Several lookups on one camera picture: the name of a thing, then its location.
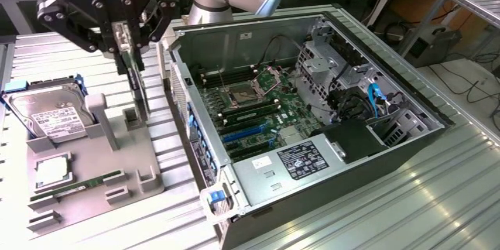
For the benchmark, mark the thin metal locking lever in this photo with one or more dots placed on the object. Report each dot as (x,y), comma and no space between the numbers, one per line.
(222,77)

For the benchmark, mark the black RAM slots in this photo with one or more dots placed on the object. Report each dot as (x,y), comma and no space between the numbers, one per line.
(228,75)

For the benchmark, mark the silver hard disk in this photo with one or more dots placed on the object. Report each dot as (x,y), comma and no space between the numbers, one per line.
(48,113)

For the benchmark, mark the CPU socket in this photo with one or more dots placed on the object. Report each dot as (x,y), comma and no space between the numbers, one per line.
(242,93)

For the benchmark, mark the metal socket cover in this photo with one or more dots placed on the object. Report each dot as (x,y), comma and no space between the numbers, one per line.
(270,78)

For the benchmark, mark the green RAM stick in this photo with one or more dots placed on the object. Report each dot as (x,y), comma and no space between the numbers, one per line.
(78,187)
(250,115)

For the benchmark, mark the metal disk bay cage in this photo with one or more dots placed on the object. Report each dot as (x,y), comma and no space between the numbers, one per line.
(318,68)

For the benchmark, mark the blue expansion slot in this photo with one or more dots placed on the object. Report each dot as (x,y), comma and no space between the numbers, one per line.
(244,133)

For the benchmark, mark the green motherboard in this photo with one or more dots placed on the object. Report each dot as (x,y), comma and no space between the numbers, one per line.
(291,115)

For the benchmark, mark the grey parts rack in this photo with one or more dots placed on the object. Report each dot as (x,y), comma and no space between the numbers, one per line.
(94,162)

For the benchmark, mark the black expansion slot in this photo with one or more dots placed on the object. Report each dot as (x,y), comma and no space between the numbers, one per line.
(252,150)

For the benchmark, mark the silver CPU chip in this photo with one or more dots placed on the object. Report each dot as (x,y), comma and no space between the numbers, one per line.
(52,172)

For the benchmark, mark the grey power supply unit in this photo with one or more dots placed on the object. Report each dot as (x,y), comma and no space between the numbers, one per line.
(266,179)

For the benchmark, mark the blue case latch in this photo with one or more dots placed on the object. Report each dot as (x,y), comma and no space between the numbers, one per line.
(216,197)

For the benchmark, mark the black plastic fan shroud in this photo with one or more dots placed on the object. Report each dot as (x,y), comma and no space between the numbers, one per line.
(351,141)

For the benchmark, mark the open black PC case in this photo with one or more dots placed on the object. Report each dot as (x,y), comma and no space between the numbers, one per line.
(406,159)

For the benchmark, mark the blue disk bracket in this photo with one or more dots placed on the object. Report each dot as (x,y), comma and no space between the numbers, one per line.
(80,81)

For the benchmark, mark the aluminium frame table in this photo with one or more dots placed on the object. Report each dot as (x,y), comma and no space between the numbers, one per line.
(472,4)

